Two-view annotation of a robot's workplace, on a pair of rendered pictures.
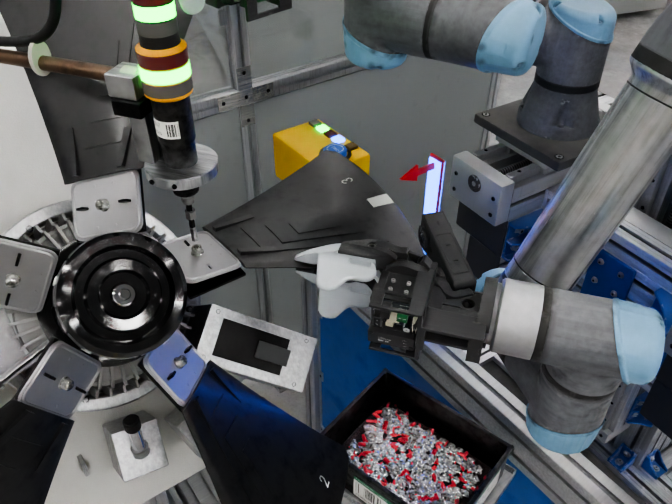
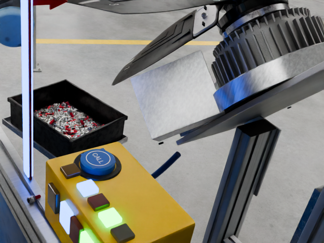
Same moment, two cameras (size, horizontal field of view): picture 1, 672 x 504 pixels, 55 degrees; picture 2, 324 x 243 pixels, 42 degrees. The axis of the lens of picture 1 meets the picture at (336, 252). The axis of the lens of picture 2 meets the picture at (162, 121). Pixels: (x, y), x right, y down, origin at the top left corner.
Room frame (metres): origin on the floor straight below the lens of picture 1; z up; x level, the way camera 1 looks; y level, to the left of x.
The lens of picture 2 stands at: (1.34, 0.03, 1.38)
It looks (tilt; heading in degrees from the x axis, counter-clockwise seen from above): 31 degrees down; 174
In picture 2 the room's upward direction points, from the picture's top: 11 degrees clockwise
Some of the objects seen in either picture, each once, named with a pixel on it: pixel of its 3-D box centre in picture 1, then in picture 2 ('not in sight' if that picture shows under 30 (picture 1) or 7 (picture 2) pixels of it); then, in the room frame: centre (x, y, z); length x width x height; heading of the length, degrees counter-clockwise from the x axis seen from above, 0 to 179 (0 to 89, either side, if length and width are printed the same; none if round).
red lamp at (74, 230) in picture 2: not in sight; (76, 232); (1.02, -0.01, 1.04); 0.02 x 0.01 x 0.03; 36
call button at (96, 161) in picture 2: (335, 152); (97, 162); (0.95, 0.00, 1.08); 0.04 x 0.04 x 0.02
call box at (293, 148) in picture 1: (320, 168); (112, 222); (0.98, 0.03, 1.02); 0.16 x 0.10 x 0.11; 36
